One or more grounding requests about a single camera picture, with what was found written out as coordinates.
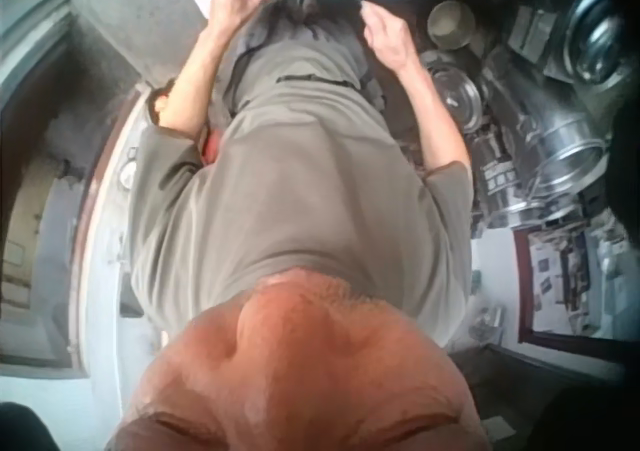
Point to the person's left hand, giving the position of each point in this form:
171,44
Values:
232,3

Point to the wide steel basin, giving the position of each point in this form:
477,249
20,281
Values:
595,36

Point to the red cloth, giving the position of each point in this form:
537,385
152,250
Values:
212,146

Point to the black patterned pot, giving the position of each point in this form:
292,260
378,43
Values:
497,176

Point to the white appliance with knobs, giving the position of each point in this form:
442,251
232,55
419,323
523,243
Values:
102,251

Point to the maroon framed board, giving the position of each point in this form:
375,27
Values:
565,286

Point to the large steel pot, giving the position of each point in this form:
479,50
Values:
565,151

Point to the person's right hand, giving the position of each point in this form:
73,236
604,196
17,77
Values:
392,41

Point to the olive round pot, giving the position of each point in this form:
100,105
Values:
450,23

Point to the person's legs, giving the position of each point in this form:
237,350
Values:
300,46

